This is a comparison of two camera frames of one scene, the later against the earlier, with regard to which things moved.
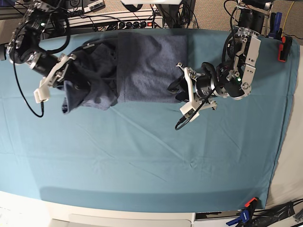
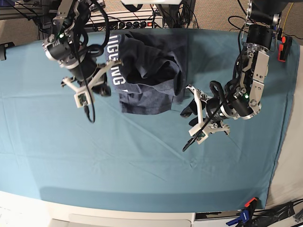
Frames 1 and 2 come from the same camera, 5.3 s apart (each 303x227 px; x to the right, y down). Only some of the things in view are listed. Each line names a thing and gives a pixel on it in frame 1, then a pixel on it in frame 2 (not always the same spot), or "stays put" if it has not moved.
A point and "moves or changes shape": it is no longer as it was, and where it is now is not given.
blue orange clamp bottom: (246, 213) stays put
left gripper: (49, 66) to (88, 77)
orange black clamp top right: (284, 48) stays put
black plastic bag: (263, 217) stays put
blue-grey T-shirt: (131, 67) moves or changes shape
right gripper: (201, 87) to (213, 115)
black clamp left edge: (3, 51) stays put
